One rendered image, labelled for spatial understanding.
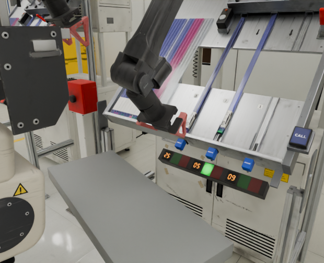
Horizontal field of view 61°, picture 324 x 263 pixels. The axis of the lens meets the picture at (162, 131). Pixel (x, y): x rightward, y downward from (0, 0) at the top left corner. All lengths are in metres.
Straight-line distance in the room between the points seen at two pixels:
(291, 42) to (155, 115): 0.53
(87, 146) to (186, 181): 0.57
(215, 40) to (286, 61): 1.68
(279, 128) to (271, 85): 1.99
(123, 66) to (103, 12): 1.50
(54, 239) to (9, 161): 1.16
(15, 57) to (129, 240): 0.43
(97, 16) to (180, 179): 1.25
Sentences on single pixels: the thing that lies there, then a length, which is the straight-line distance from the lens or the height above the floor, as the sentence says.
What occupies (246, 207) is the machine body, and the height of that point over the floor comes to 0.33.
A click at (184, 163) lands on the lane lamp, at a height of 0.65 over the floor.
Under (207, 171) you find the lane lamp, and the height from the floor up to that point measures 0.65.
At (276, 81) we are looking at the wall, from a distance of 2.78.
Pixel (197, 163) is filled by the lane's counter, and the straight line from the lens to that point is 0.83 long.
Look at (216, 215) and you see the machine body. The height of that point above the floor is 0.22.
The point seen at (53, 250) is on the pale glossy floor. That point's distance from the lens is 1.59.
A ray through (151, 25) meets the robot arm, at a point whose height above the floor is 1.05.
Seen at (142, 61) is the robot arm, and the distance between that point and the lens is 0.58.
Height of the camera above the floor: 1.05
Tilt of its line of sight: 21 degrees down
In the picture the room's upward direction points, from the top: straight up
